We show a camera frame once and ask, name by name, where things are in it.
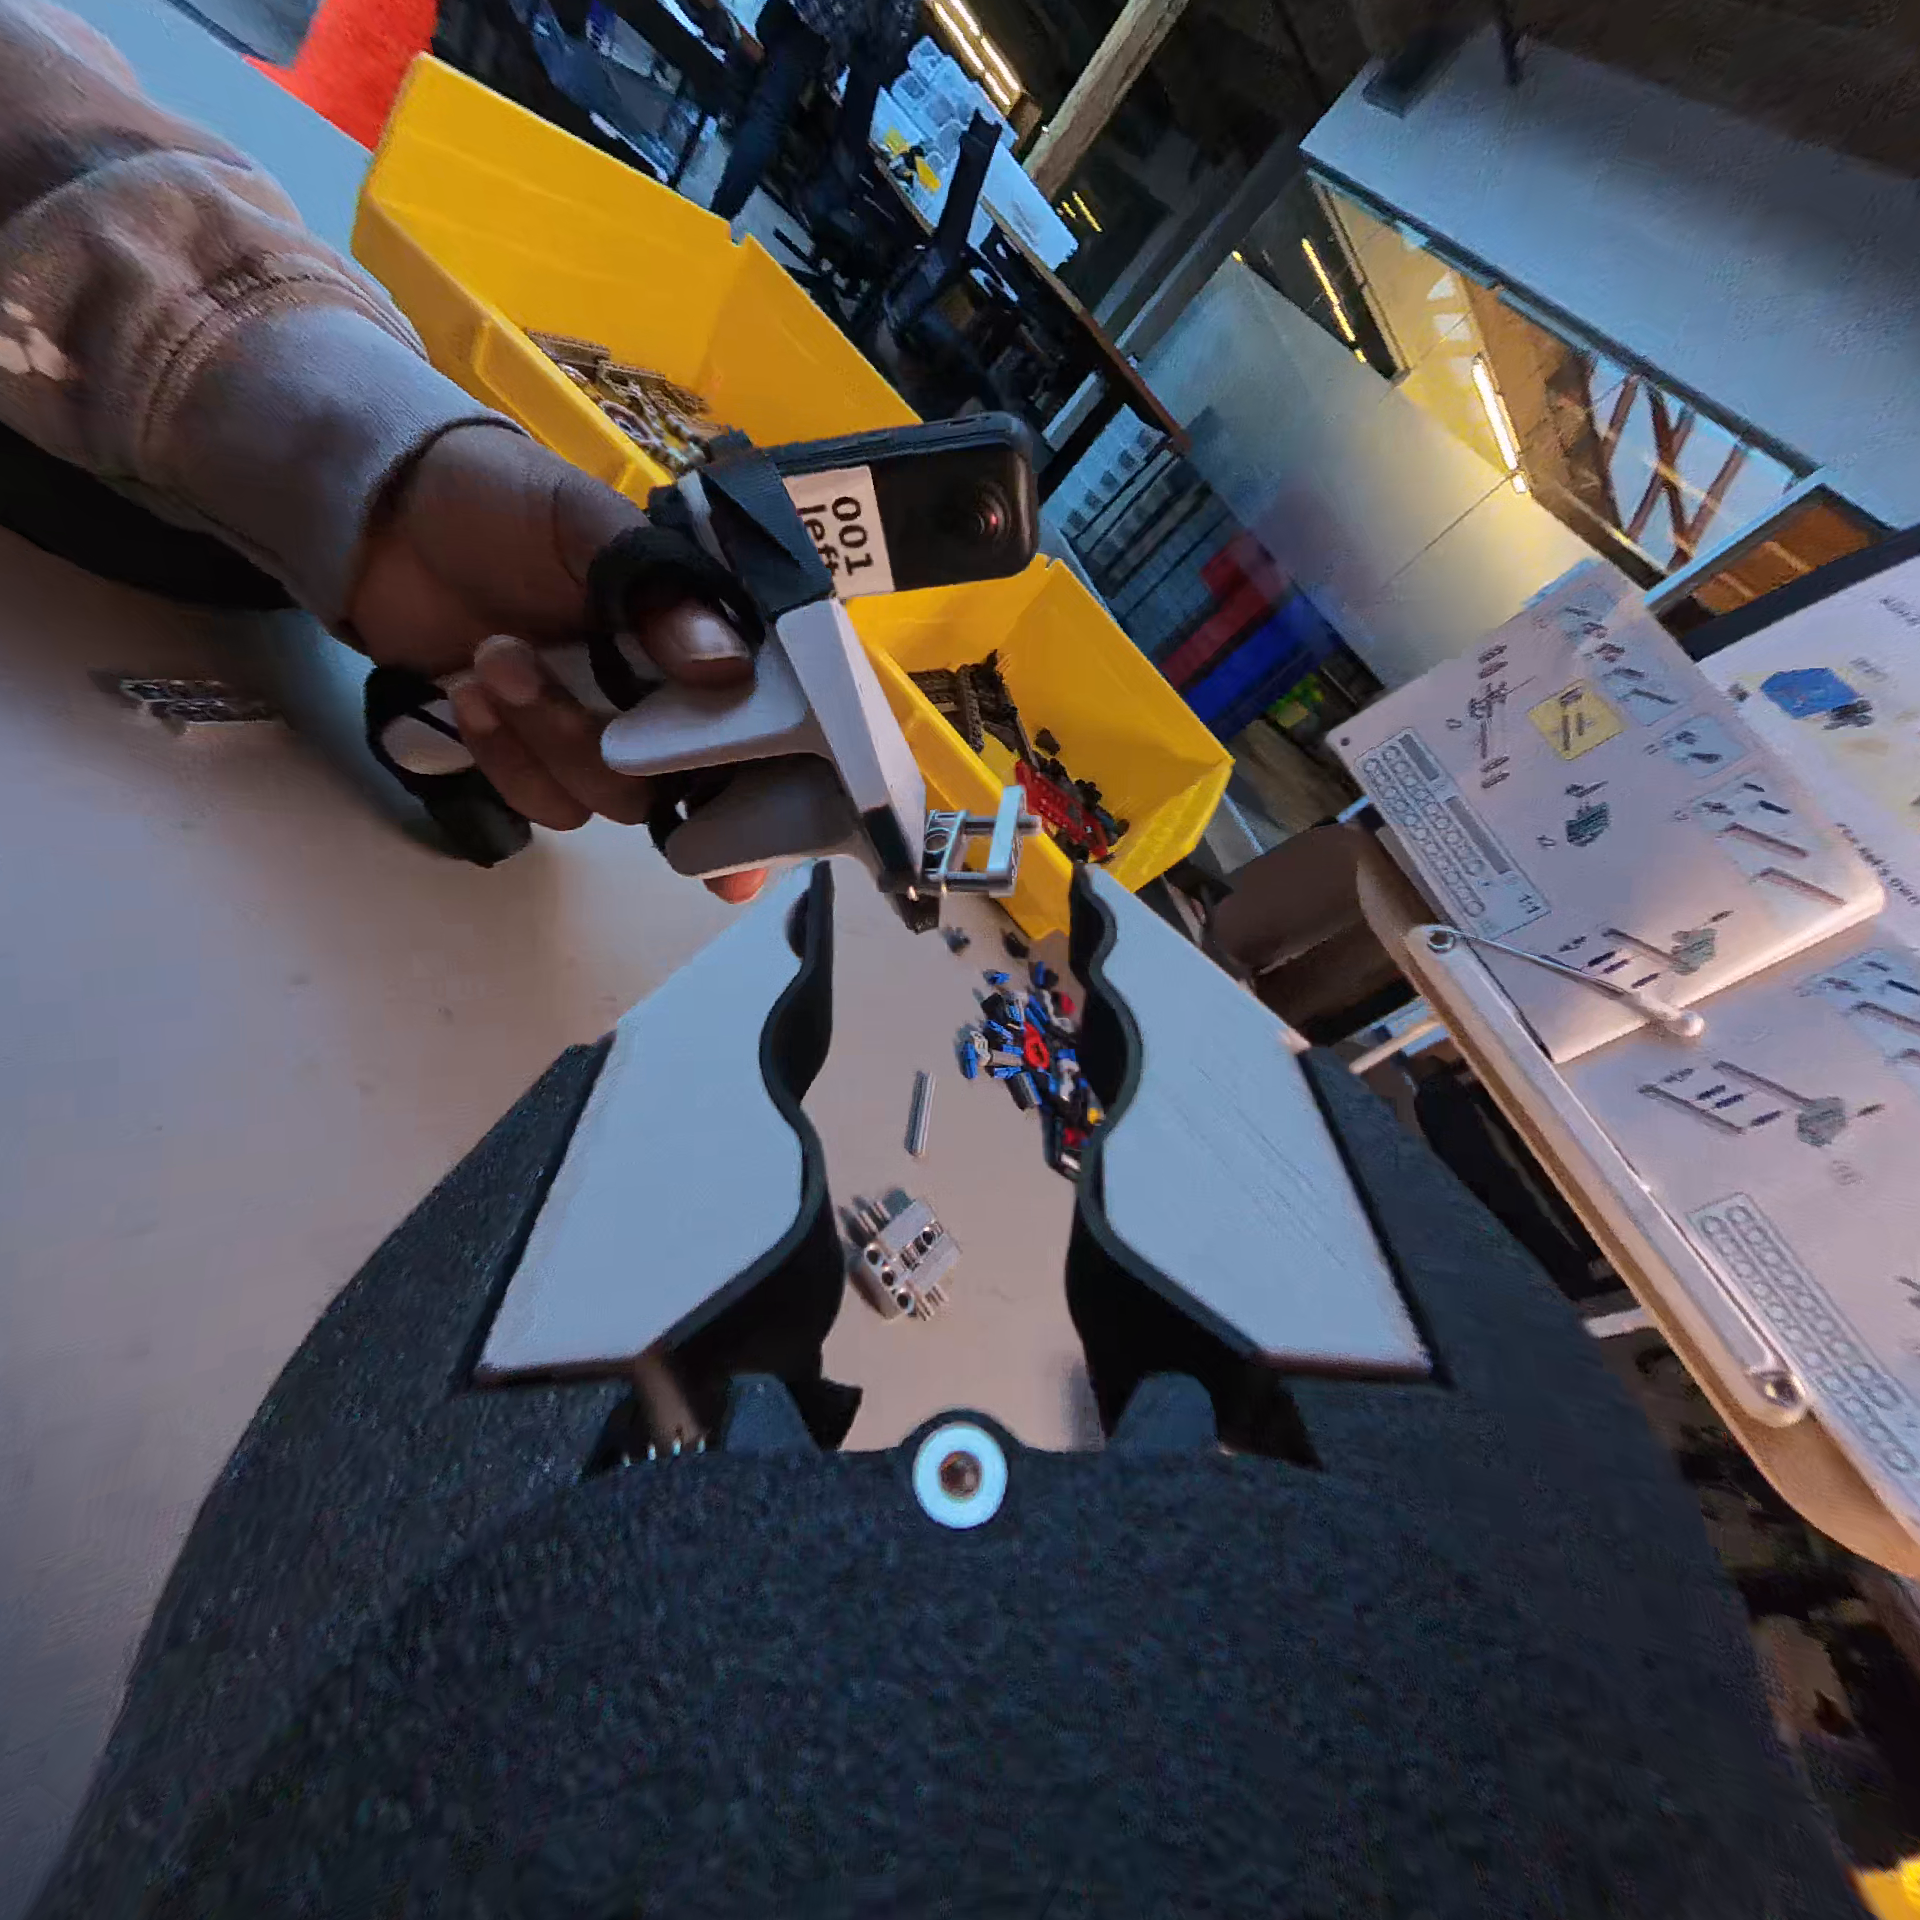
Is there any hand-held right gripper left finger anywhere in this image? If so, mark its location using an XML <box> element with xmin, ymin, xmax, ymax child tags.
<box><xmin>472</xmin><ymin>864</ymin><xmax>862</xmax><ymax>1448</ymax></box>

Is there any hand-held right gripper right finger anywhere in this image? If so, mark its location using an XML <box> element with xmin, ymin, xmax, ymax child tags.
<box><xmin>1065</xmin><ymin>864</ymin><xmax>1436</xmax><ymax>1468</ymax></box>

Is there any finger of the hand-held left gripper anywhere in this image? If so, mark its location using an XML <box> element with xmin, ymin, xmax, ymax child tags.
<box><xmin>778</xmin><ymin>596</ymin><xmax>939</xmax><ymax>904</ymax></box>

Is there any person's left hand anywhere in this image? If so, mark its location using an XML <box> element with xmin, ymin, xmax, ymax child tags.
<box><xmin>348</xmin><ymin>424</ymin><xmax>772</xmax><ymax>907</ymax></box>

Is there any grey drawer cabinet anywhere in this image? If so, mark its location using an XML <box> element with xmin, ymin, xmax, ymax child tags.
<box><xmin>1048</xmin><ymin>407</ymin><xmax>1245</xmax><ymax>631</ymax></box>

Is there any pile of black red beams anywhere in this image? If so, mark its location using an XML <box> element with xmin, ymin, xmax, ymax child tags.
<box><xmin>906</xmin><ymin>651</ymin><xmax>1130</xmax><ymax>864</ymax></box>

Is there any chrome beam assembly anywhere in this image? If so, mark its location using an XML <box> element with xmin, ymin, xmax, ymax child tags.
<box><xmin>842</xmin><ymin>1190</ymin><xmax>966</xmax><ymax>1323</ymax></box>

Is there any black office chair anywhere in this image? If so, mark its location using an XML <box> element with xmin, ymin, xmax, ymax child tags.
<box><xmin>876</xmin><ymin>111</ymin><xmax>1060</xmax><ymax>393</ymax></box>

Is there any pile of mixed small connectors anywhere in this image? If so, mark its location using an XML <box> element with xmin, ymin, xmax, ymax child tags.
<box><xmin>936</xmin><ymin>926</ymin><xmax>1109</xmax><ymax>1180</ymax></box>

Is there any stack of red bins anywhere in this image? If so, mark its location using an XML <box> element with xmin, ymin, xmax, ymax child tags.
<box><xmin>1163</xmin><ymin>533</ymin><xmax>1290</xmax><ymax>693</ymax></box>

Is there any dark stand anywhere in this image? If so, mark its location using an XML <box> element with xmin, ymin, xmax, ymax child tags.
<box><xmin>1205</xmin><ymin>826</ymin><xmax>1920</xmax><ymax>1577</ymax></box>

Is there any pile of grey beams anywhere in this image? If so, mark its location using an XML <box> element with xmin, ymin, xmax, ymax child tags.
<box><xmin>525</xmin><ymin>328</ymin><xmax>729</xmax><ymax>476</ymax></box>

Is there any stack of blue bins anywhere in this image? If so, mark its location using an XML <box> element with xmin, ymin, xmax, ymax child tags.
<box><xmin>1185</xmin><ymin>600</ymin><xmax>1342</xmax><ymax>737</ymax></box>

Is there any white instruction sheet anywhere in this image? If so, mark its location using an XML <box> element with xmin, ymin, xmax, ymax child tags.
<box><xmin>1326</xmin><ymin>563</ymin><xmax>1920</xmax><ymax>1480</ymax></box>

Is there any dark beam with holes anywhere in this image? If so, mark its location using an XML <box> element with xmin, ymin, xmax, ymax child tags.
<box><xmin>95</xmin><ymin>671</ymin><xmax>280</xmax><ymax>737</ymax></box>

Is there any orange cone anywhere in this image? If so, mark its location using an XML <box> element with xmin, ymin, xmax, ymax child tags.
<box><xmin>246</xmin><ymin>0</ymin><xmax>439</xmax><ymax>151</ymax></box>

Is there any metal page holder wire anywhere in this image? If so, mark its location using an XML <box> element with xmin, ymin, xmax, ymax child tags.
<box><xmin>1425</xmin><ymin>926</ymin><xmax>1705</xmax><ymax>1041</ymax></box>

